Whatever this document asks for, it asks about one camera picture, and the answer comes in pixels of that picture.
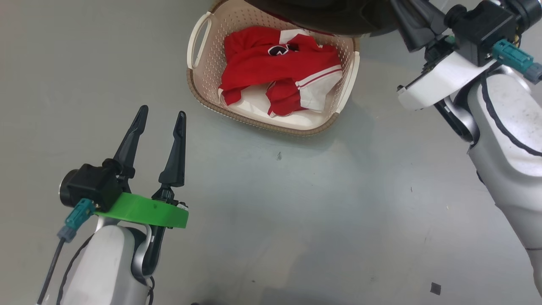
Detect right teal plug camera cable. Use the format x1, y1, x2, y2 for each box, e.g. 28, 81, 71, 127
491, 39, 542, 85

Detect left teal plug camera cable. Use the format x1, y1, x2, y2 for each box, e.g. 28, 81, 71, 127
36, 198, 97, 305

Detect round glass washing machine door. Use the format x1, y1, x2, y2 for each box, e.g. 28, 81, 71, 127
254, 0, 398, 36

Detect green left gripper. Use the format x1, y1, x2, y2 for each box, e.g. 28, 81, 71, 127
95, 105, 190, 230

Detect teal plug camera cable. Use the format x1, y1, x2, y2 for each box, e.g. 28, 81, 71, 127
36, 198, 97, 305
491, 39, 542, 85

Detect cream perforated laundry basket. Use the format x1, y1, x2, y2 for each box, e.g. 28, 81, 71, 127
186, 0, 361, 137

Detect left thin black braided cable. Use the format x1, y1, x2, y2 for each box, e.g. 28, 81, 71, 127
56, 235, 91, 305

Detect right thin black braided cable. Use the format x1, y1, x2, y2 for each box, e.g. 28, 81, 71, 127
480, 70, 542, 157

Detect red white jersey shirt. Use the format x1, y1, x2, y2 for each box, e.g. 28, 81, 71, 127
218, 26, 343, 118

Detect thin black braided cable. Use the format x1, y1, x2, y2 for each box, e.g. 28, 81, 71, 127
56, 235, 91, 305
480, 70, 542, 157

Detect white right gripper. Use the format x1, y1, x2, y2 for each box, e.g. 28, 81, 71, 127
390, 0, 503, 111

